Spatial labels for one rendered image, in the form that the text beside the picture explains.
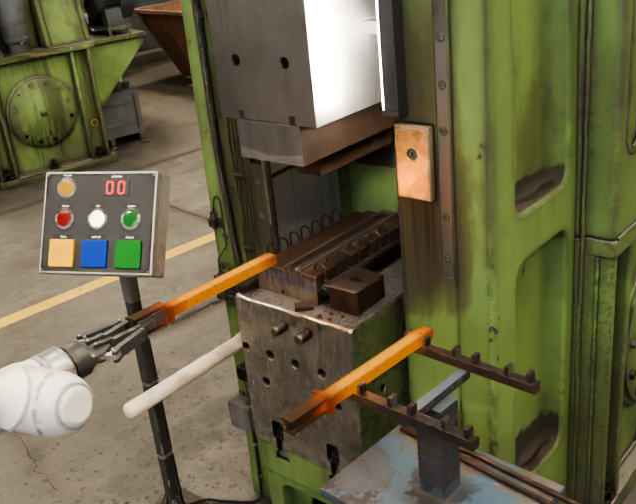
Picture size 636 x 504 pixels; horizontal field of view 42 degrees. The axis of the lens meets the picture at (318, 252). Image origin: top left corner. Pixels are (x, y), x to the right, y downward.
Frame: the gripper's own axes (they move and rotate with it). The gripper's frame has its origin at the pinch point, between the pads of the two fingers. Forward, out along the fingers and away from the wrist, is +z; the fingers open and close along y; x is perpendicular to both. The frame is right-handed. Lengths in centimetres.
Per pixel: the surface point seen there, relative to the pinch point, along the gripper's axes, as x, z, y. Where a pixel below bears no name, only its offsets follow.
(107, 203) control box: 6, 31, -54
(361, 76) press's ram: 37, 62, 12
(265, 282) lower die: -13.3, 43.8, -10.1
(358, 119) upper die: 25, 66, 7
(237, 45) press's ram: 47, 44, -9
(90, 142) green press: -91, 270, -426
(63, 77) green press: -39, 263, -432
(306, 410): -7.9, 1.2, 41.1
